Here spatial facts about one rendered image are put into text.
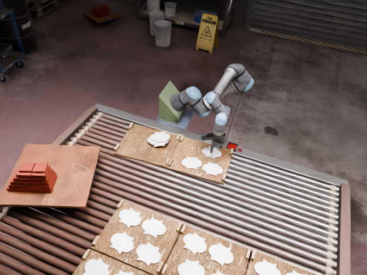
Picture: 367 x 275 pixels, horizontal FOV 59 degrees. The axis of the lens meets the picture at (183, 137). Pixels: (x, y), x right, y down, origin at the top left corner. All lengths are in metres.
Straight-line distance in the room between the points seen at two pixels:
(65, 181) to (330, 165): 3.00
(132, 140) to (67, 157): 0.51
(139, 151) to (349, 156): 2.77
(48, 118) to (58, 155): 2.08
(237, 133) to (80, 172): 2.42
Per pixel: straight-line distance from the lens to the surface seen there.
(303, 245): 2.14
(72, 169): 2.19
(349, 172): 4.16
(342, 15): 6.68
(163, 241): 1.95
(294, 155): 4.05
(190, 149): 2.43
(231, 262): 1.93
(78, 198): 2.03
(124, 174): 2.28
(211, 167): 2.31
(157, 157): 2.35
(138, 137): 2.51
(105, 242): 1.96
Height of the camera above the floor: 2.62
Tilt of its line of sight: 42 degrees down
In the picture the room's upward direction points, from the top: 5 degrees clockwise
